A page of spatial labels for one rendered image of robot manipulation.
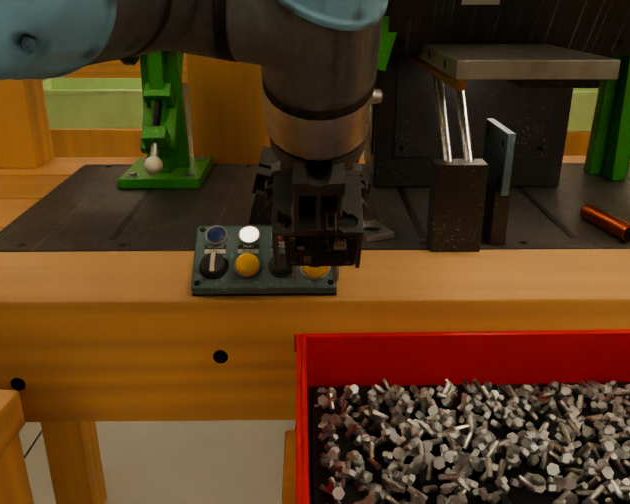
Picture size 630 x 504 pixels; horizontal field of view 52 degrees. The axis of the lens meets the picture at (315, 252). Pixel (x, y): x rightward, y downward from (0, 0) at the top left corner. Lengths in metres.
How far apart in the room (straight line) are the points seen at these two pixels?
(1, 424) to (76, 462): 1.01
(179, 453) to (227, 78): 1.10
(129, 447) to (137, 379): 1.24
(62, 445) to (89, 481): 0.11
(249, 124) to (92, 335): 0.62
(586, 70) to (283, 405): 0.46
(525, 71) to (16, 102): 0.93
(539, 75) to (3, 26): 0.53
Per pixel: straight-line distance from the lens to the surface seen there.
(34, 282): 0.76
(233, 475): 1.82
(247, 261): 0.66
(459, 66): 0.66
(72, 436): 1.61
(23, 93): 1.31
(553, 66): 0.69
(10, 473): 0.69
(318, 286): 0.66
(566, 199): 1.05
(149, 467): 1.88
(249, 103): 1.21
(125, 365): 0.72
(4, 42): 0.27
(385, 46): 0.84
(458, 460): 0.48
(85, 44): 0.29
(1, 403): 0.65
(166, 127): 1.03
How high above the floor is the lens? 1.19
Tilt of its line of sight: 22 degrees down
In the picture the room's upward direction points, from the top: straight up
